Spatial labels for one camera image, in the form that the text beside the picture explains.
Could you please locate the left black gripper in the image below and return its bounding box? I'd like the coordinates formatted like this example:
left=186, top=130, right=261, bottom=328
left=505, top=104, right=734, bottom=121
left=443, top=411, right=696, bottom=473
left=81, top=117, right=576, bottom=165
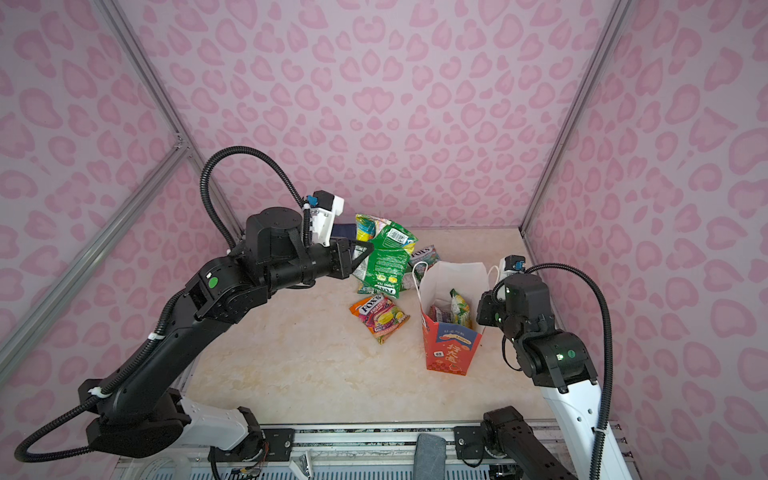
left=266, top=235, right=376, bottom=297

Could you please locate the purple snack packet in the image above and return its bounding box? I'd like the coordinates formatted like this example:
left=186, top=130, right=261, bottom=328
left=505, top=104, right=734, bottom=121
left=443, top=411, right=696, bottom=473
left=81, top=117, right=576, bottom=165
left=429, top=305, right=451, bottom=323

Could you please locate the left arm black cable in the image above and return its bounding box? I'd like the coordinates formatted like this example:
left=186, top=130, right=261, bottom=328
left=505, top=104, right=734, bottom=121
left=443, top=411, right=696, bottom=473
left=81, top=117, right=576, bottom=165
left=14, top=145, right=310, bottom=463

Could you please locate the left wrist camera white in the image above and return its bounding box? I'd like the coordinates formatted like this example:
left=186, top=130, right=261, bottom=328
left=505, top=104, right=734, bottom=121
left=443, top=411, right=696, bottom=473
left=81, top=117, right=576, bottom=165
left=308, top=190, right=345, bottom=247

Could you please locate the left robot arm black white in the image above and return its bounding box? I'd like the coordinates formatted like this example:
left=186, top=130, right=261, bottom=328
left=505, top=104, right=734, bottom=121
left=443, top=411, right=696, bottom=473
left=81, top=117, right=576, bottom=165
left=79, top=207, right=374, bottom=460

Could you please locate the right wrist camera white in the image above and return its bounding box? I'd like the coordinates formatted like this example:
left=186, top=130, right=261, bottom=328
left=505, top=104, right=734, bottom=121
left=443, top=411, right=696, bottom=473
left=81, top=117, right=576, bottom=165
left=498, top=255, right=526, bottom=280

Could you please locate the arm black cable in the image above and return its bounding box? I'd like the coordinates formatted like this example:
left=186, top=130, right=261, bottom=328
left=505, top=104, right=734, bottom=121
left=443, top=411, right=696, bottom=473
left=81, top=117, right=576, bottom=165
left=14, top=145, right=310, bottom=463
left=526, top=262, right=614, bottom=480

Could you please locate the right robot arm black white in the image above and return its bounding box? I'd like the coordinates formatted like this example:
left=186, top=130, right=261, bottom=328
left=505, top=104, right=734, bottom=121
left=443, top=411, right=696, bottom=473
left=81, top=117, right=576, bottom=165
left=454, top=268, right=632, bottom=479

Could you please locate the grey cloth roll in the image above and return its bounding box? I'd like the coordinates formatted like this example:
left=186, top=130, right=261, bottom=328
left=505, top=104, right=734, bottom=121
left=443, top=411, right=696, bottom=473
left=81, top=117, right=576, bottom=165
left=412, top=433, right=447, bottom=480

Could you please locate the green Fox's spring packet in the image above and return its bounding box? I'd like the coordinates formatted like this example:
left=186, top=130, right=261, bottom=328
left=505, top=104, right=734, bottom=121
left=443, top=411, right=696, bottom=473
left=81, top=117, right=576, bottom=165
left=450, top=289, right=473, bottom=329

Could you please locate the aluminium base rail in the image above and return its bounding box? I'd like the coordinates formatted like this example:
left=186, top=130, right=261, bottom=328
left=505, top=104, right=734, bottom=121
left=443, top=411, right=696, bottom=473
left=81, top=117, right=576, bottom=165
left=110, top=419, right=640, bottom=480

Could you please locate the green snack packet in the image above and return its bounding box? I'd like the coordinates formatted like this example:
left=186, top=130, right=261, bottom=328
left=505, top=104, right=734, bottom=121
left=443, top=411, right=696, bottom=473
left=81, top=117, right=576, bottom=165
left=353, top=214, right=418, bottom=298

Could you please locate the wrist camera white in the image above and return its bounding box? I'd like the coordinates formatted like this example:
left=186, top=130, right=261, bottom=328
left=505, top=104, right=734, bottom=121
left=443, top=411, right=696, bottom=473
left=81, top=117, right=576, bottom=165
left=308, top=190, right=345, bottom=247
left=498, top=255, right=526, bottom=280

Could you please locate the red white paper bag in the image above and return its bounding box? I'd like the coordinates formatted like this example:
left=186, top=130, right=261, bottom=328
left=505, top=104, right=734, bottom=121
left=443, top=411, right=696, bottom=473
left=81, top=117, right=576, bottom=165
left=415, top=261, right=499, bottom=376

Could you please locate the mint Fox's candy packet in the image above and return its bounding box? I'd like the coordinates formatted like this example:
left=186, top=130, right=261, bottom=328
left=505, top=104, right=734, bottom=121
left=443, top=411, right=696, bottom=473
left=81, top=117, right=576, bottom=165
left=409, top=245, right=441, bottom=279

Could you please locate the pink Fox's candy packet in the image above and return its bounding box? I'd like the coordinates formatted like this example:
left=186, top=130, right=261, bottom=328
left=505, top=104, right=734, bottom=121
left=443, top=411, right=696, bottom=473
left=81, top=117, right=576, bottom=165
left=349, top=294, right=410, bottom=344

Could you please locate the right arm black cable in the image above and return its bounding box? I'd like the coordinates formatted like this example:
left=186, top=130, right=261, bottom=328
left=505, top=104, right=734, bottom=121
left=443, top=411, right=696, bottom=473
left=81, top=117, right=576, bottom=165
left=526, top=262, right=614, bottom=480

